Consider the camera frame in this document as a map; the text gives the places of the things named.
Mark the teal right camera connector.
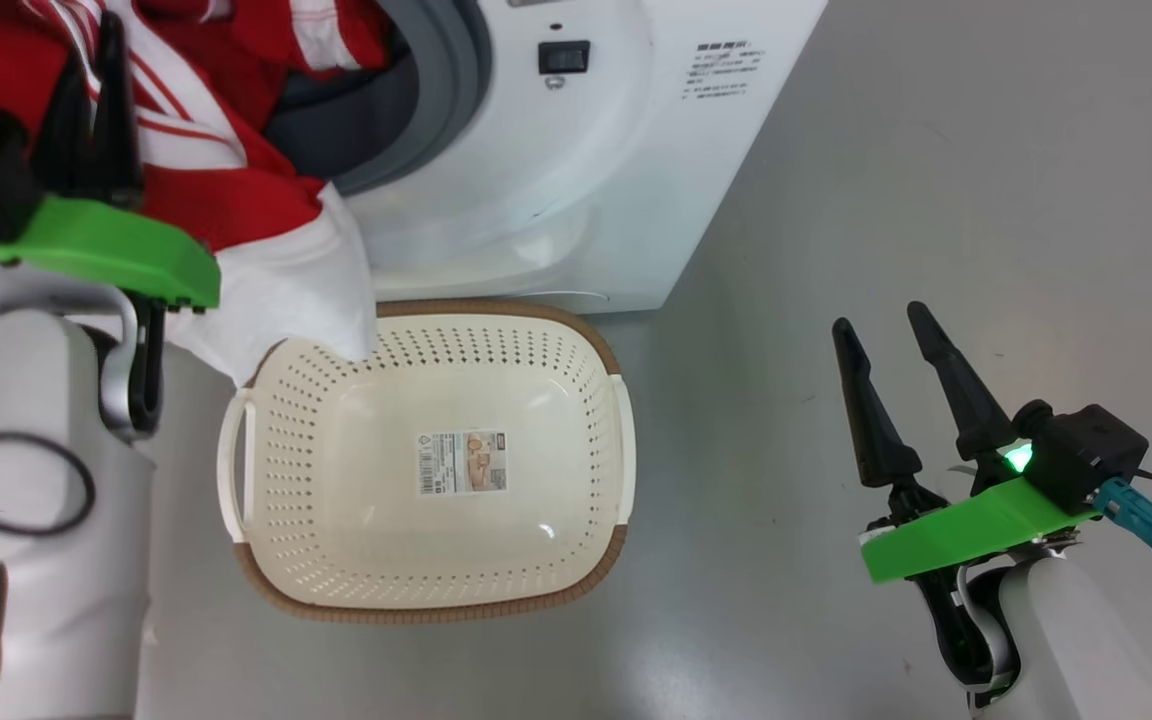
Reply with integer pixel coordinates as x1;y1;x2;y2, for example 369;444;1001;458
1091;478;1152;569

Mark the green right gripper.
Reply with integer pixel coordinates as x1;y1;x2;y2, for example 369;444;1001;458
831;300;1097;711

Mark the red garment with white stripe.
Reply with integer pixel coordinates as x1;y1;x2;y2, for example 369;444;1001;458
231;0;392;126

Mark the black door latch socket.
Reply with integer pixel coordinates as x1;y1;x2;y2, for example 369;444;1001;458
538;40;592;76

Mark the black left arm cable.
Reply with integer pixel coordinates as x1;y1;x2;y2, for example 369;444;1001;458
0;431;97;538

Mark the grey rubber door seal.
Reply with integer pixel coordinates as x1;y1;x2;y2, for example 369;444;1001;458
266;0;492;196

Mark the white front-load washing machine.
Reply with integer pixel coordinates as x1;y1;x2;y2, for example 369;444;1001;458
266;0;829;316

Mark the cream perforated basket brown rim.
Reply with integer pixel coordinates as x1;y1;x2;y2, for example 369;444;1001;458
218;298;637;626

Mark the red garment with white panel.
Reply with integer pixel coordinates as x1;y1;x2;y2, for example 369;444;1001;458
0;0;377;386

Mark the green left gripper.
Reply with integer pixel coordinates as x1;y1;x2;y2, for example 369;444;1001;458
0;10;222;311

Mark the paper product label sticker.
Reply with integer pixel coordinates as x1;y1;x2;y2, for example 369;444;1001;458
416;430;510;498

